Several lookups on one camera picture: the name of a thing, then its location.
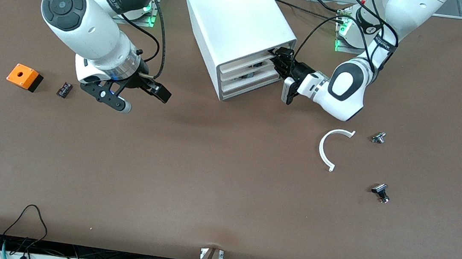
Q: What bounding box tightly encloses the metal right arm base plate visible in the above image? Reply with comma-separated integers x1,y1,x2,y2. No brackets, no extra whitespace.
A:
116,0,162,28

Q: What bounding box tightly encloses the black table cable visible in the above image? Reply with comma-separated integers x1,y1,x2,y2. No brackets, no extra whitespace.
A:
271,0,348,26
306,0,345,15

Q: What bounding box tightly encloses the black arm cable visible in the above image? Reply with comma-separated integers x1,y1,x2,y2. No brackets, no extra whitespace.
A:
291,0,403,79
114,0,173,81

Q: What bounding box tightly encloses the thin black looped cable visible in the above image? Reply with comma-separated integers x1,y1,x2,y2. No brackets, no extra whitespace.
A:
1,201,51,253

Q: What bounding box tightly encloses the white curved plastic arc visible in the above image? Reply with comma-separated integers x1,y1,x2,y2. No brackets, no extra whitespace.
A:
316,127,357,175

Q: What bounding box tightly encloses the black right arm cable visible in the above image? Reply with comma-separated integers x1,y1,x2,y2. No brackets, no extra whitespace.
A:
114,0,173,81

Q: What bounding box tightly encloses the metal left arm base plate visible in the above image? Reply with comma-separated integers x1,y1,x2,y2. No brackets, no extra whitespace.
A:
333,10,372,56

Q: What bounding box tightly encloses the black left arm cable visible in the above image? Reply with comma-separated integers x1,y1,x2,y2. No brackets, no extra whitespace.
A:
291,0,403,79

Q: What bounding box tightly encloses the small silver switch part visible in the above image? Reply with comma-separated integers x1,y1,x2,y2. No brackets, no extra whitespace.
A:
370,130,387,145

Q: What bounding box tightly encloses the orange box with black base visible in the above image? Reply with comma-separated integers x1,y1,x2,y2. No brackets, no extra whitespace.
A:
5,62,45,94

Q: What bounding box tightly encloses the black knob switch part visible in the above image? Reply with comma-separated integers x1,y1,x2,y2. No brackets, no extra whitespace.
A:
370,182,392,205

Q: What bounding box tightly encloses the small black terminal block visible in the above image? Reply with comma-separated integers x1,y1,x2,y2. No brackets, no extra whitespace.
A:
56,81,74,99

